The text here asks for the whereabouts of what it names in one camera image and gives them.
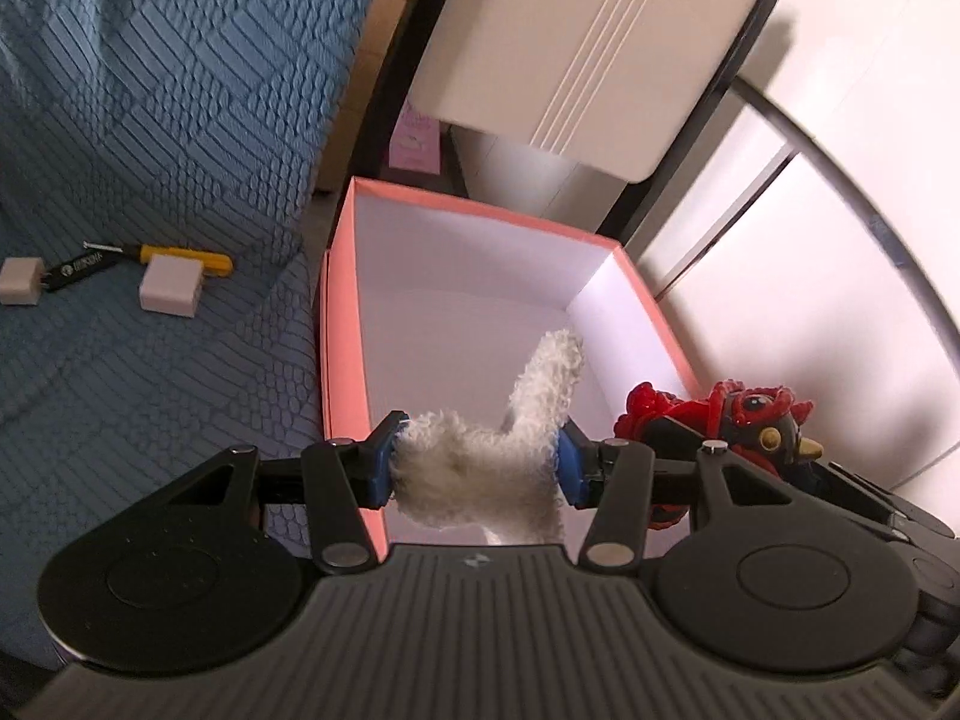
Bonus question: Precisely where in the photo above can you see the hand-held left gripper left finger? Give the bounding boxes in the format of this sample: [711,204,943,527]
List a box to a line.
[161,411,411,575]

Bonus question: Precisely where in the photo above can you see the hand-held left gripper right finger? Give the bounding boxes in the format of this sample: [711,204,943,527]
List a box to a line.
[555,424,797,569]

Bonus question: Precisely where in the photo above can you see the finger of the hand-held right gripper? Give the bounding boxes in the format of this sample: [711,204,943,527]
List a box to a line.
[814,461,955,542]

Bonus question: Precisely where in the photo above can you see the white fluffy plush toy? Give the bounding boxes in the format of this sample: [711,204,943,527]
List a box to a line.
[390,328,586,545]

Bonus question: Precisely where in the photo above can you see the red and black toy figure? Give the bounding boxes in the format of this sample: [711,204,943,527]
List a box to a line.
[613,380,826,533]

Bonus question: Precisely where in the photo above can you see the pink cardboard box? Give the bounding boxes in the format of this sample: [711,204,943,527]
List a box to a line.
[319,176,710,550]

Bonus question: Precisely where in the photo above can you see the white charger adapter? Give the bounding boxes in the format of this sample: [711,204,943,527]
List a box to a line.
[138,254,205,317]
[0,258,44,307]

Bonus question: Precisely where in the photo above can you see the yellow handled screwdriver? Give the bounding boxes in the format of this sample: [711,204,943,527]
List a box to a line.
[84,241,234,275]

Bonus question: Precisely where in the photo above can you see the curved dark metal tube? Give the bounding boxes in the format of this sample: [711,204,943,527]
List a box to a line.
[731,73,960,365]

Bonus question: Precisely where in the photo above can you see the pink card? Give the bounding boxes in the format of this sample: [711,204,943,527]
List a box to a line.
[388,106,440,178]

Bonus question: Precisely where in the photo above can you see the blue quilted cover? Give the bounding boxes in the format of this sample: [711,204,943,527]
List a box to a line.
[0,0,400,672]

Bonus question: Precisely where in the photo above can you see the white plastic chair back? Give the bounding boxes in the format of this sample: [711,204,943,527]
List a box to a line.
[405,0,777,185]

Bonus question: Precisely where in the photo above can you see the white chair with black frame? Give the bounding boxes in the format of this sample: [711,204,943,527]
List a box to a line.
[351,0,782,241]

